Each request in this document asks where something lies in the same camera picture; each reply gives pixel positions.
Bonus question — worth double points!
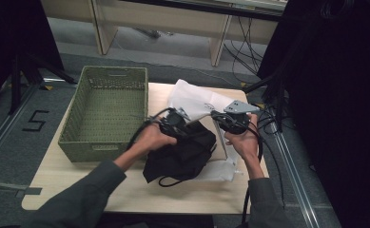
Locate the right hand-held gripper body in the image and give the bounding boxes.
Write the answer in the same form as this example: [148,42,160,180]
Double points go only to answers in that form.
[218,100,261,135]

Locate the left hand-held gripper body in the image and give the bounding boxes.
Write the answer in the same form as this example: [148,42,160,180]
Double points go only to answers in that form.
[158,106,191,138]

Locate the black garment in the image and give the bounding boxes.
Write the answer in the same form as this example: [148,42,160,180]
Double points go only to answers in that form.
[142,119,218,188]

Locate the green woven basket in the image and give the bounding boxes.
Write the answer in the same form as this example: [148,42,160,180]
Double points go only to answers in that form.
[57,65,149,163]

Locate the person's right hand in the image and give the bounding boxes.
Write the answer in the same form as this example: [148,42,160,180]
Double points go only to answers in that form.
[224,114,261,162]

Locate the person's left hand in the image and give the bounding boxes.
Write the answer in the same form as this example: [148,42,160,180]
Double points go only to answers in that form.
[136,118,178,157]

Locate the light wooden desk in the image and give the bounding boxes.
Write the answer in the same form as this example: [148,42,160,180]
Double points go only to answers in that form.
[40,0,289,67]

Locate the black curtain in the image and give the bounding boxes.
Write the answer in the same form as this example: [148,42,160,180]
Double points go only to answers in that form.
[0,0,65,109]
[256,0,370,228]

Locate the black tripod stand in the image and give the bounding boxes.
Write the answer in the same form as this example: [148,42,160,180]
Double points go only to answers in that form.
[7,52,78,116]

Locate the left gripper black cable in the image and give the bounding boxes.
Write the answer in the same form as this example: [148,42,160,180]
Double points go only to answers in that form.
[126,106,175,152]

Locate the black stand with cables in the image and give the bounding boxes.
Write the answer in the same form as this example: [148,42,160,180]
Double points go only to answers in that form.
[243,71,289,135]

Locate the black cables under desk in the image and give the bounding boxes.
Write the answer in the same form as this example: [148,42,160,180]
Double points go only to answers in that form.
[223,16,265,84]

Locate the metal floor rail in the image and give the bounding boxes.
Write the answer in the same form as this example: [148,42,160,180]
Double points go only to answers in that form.
[0,83,43,169]
[272,130,321,228]

